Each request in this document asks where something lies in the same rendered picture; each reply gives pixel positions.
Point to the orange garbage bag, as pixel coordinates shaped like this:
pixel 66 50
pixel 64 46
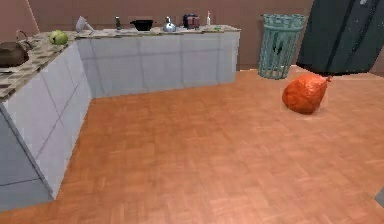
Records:
pixel 305 94

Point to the black bowl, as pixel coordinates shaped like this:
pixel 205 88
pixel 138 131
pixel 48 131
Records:
pixel 143 24

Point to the small green item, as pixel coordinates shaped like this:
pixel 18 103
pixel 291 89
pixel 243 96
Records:
pixel 217 28

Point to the silver kettle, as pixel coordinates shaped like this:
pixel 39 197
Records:
pixel 169 26

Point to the dark green pepper mill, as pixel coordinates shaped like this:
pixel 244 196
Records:
pixel 118 23

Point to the grey kitchen counter cupboard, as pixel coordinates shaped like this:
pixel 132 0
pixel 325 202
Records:
pixel 133 63

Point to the green lettuce head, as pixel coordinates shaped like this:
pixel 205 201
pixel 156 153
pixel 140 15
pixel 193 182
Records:
pixel 58 37

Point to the white bottle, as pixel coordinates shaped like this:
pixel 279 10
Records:
pixel 208 19

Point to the black fridge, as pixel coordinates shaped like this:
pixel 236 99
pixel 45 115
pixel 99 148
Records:
pixel 343 36

